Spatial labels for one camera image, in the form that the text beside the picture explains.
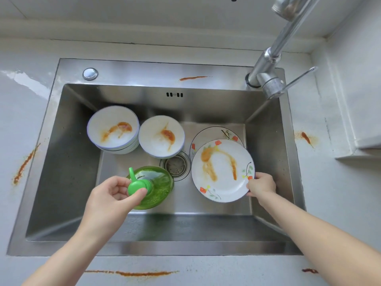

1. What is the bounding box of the person's left hand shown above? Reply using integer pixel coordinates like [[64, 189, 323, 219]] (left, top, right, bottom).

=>
[[78, 176, 148, 240]]

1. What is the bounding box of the person's right hand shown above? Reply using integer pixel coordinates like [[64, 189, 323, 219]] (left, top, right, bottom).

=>
[[246, 172, 277, 206]]

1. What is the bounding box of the green dish soap pump bottle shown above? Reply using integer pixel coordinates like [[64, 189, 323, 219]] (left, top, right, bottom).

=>
[[126, 166, 174, 211]]

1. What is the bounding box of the white floral plate with sauce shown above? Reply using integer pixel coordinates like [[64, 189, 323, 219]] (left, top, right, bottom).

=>
[[191, 139, 256, 203]]

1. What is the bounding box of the person's left forearm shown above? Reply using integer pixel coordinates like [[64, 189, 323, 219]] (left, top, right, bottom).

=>
[[22, 227, 100, 286]]

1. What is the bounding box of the person's right forearm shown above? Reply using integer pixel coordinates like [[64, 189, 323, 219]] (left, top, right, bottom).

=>
[[258, 192, 381, 286]]

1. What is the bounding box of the white bowl with blue rim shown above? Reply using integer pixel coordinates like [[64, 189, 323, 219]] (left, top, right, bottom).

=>
[[138, 115, 186, 159], [100, 139, 140, 155], [87, 105, 140, 150]]

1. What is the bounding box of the metal sink drain strainer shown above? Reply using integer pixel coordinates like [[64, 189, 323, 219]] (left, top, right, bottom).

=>
[[160, 152, 191, 182]]

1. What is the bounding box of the stainless steel kitchen sink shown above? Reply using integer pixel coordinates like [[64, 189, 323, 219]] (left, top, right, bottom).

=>
[[7, 58, 307, 256]]

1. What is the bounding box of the chrome kitchen faucet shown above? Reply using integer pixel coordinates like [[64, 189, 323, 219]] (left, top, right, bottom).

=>
[[245, 0, 322, 100]]

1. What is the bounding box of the round chrome sink hole cap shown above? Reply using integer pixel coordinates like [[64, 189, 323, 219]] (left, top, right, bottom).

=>
[[82, 67, 99, 81]]

